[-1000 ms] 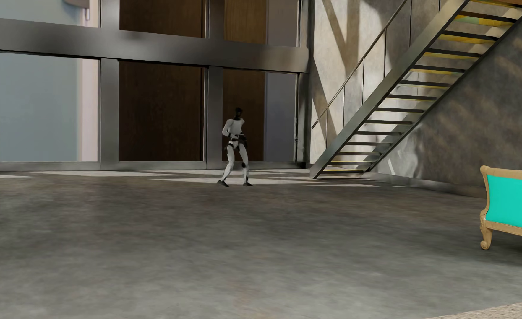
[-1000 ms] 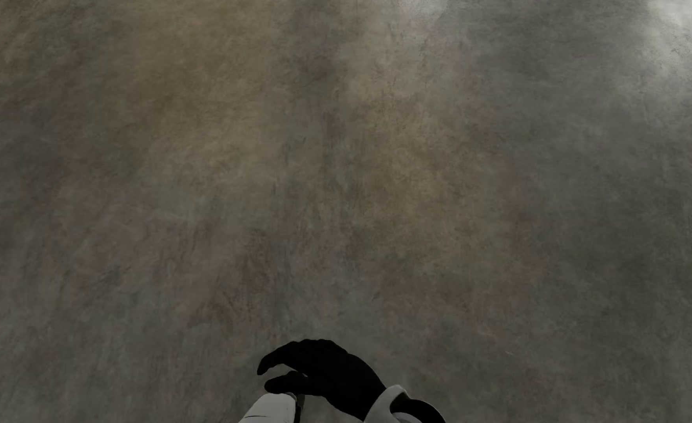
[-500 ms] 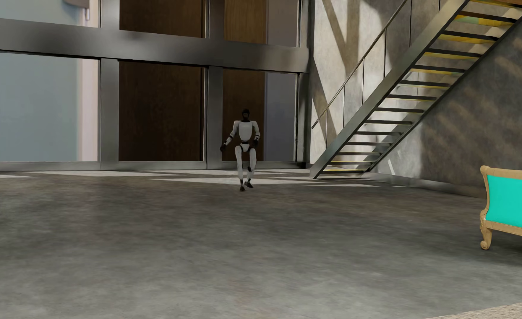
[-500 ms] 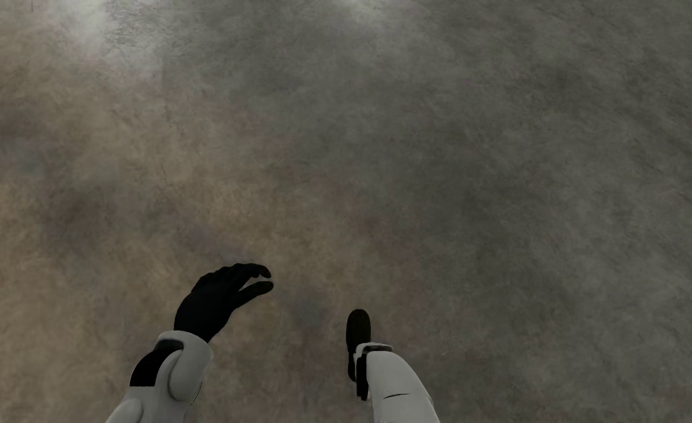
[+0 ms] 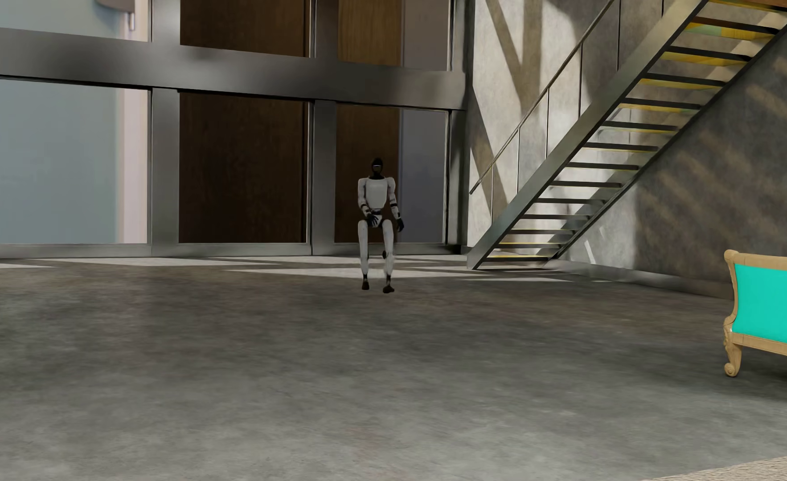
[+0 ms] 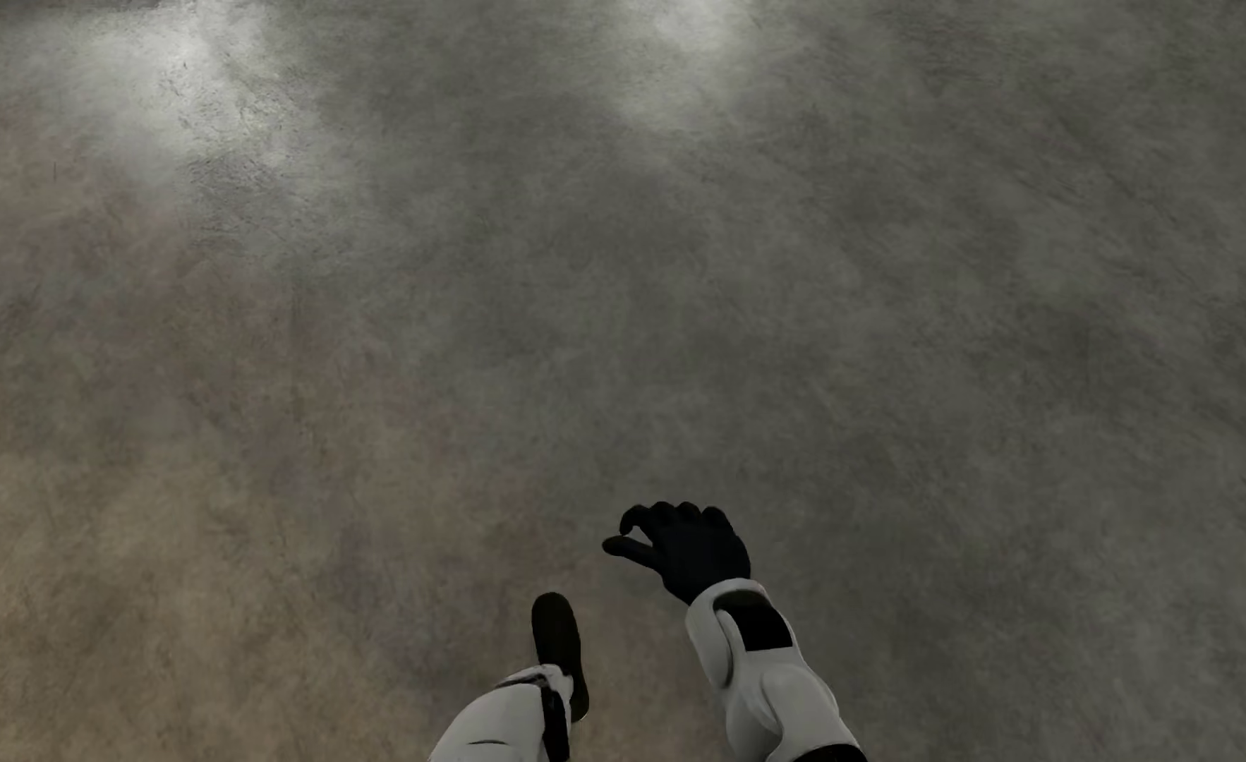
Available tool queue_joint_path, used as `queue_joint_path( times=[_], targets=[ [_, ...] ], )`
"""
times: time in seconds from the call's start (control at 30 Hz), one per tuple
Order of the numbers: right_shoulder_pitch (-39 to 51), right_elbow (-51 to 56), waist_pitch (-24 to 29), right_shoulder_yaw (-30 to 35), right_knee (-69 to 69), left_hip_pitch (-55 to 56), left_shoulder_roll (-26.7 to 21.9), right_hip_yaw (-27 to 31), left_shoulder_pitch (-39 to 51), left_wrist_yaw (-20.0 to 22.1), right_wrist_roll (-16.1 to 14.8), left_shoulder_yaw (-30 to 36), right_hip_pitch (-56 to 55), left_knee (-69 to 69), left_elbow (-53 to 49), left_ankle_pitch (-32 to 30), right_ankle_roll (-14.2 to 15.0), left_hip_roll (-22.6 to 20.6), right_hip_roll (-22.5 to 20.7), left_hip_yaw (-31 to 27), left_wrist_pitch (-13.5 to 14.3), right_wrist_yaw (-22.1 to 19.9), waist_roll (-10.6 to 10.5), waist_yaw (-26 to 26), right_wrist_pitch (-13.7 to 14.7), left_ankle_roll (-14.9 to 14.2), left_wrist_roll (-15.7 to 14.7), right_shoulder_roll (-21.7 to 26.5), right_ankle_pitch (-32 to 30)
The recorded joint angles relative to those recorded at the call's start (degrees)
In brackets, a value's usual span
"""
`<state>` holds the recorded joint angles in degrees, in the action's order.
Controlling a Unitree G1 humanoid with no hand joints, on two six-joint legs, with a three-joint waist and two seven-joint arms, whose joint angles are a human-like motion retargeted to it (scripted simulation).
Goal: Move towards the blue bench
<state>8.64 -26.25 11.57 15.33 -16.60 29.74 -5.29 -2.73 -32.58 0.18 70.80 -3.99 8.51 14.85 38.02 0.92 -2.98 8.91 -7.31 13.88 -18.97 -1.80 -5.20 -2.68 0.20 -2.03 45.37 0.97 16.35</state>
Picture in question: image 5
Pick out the metal stair handrail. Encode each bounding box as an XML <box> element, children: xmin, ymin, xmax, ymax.
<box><xmin>468</xmin><ymin>0</ymin><xmax>619</xmax><ymax>196</ymax></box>

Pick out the black metal staircase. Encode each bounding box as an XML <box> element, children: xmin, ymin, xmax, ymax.
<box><xmin>466</xmin><ymin>0</ymin><xmax>787</xmax><ymax>271</ymax></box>

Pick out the turquoise bench with wooden frame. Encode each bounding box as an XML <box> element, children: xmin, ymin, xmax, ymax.
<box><xmin>722</xmin><ymin>249</ymin><xmax>787</xmax><ymax>378</ymax></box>

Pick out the beige floor rug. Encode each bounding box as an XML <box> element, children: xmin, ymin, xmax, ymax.
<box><xmin>641</xmin><ymin>453</ymin><xmax>787</xmax><ymax>481</ymax></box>

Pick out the grey metal window frame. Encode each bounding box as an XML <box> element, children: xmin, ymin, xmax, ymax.
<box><xmin>0</xmin><ymin>0</ymin><xmax>469</xmax><ymax>259</ymax></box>

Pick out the white humanoid robot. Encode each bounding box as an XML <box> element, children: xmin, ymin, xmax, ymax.
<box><xmin>357</xmin><ymin>158</ymin><xmax>406</xmax><ymax>294</ymax></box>

